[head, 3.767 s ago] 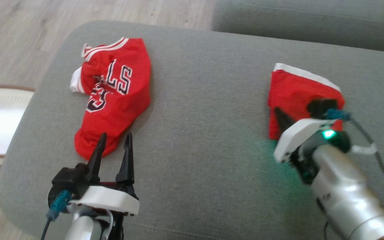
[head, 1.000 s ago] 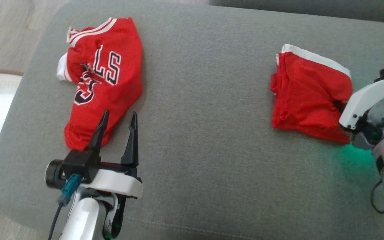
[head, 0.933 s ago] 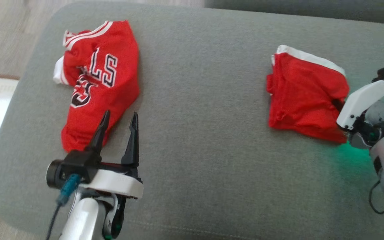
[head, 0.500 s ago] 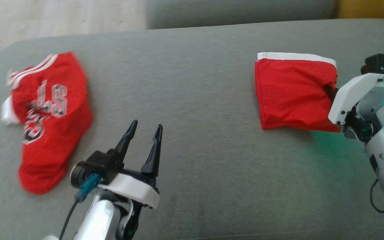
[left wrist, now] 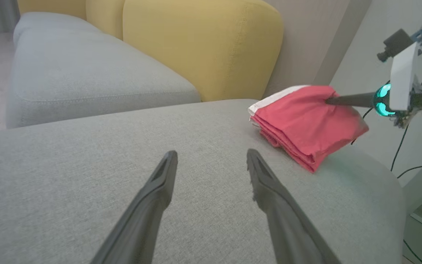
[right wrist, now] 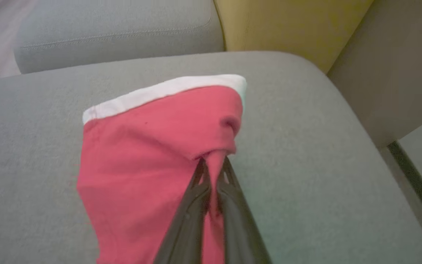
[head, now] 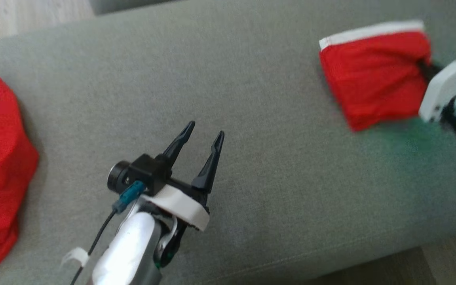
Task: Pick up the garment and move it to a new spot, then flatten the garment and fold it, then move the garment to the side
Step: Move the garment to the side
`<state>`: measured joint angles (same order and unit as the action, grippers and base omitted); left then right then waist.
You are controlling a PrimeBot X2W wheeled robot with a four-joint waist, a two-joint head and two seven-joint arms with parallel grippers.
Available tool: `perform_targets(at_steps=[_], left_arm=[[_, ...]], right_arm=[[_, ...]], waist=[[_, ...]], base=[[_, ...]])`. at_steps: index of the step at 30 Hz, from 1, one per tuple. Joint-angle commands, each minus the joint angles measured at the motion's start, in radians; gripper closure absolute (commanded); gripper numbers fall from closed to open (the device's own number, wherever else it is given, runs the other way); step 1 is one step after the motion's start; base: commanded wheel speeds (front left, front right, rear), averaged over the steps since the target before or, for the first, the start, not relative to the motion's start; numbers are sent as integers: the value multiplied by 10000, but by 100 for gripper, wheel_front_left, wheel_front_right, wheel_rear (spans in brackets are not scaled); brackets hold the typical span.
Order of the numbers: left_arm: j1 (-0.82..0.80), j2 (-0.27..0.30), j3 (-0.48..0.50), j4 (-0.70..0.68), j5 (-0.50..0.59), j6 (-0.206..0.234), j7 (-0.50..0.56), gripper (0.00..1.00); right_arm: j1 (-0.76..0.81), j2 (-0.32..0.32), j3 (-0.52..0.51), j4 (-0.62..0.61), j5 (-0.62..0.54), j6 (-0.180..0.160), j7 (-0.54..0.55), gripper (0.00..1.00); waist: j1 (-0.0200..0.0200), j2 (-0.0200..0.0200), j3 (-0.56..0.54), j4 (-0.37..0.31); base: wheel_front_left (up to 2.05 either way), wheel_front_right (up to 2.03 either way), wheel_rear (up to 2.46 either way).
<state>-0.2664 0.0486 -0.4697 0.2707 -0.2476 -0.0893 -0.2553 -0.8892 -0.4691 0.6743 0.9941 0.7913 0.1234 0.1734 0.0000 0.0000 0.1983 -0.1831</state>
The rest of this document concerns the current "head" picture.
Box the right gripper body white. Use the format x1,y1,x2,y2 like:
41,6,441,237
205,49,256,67
419,57,456,122

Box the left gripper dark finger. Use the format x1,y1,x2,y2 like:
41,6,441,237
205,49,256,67
160,121,196,179
191,131,226,194

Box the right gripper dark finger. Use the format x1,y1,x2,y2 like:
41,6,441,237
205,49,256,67
416,59,443,82

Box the large grey sofa seat cushion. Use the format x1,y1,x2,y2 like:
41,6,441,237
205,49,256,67
0,0,456,285

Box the red shorts white trim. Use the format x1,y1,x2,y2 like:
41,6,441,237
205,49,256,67
318,20,433,132

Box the white cable tag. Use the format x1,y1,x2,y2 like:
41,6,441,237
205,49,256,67
61,247,90,269

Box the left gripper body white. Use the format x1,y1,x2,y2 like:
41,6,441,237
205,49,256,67
141,178,210,232

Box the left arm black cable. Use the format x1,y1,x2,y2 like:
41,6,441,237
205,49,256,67
70,181,146,285

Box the small grey sofa cushion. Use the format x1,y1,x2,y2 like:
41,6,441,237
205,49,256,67
89,0,183,15

